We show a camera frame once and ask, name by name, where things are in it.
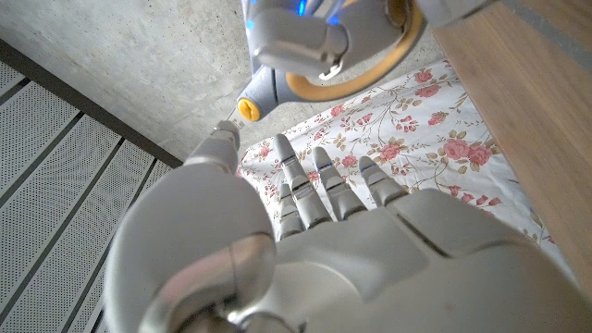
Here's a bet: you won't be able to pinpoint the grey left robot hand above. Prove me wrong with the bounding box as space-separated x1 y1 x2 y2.
104 118 592 333

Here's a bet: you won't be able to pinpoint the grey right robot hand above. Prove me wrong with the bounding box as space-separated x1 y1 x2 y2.
240 0 499 80

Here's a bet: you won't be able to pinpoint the orange grey handled scissors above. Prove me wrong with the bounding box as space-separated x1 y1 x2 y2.
213 0 426 133

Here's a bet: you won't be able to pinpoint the floral print curtain backdrop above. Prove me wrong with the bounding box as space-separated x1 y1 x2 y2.
238 57 579 278

